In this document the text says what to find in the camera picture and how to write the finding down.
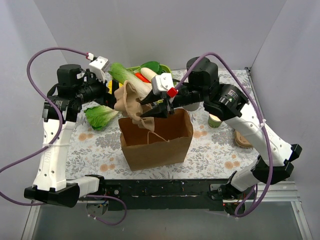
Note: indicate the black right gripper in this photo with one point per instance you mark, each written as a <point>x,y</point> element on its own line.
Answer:
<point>169,103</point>

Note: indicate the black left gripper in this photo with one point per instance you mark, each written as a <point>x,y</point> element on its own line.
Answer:
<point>110,97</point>

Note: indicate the brown paper bag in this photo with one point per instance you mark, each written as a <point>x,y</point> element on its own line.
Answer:
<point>167,145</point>

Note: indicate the brown cardboard cup carrier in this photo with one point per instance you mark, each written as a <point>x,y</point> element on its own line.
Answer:
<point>241,141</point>

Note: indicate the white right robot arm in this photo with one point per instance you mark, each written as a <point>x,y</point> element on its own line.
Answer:
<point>234,107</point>

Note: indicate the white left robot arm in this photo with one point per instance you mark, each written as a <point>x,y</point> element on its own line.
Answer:
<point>75,87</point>

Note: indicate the yellow napa cabbage toy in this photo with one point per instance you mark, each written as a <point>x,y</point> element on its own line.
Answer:
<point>109,85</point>

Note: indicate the green napa cabbage toy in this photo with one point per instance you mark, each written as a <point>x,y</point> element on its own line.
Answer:
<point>122,75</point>

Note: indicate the small green cabbage toy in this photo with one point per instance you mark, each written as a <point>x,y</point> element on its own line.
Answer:
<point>99,116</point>

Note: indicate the white radish toy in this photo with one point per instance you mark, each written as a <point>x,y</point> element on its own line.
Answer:
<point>148,73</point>

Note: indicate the green plastic tray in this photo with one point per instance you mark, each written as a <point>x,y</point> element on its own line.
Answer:
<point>164,69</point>

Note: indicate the green leafy vegetable toy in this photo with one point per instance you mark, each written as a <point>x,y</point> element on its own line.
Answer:
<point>153,65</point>

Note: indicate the grey straw holder cup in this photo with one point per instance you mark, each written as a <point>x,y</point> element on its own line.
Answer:
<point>192,107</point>

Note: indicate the floral table mat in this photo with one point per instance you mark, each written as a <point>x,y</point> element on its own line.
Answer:
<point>213,152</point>

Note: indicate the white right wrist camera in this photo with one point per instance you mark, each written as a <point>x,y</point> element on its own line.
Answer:
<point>163,83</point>

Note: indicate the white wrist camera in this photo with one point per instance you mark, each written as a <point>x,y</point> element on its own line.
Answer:
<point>163,83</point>
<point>99,66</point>

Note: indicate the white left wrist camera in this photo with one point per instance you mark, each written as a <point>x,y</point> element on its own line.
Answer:
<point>99,66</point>

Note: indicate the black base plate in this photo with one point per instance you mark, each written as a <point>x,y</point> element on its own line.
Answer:
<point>163,194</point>

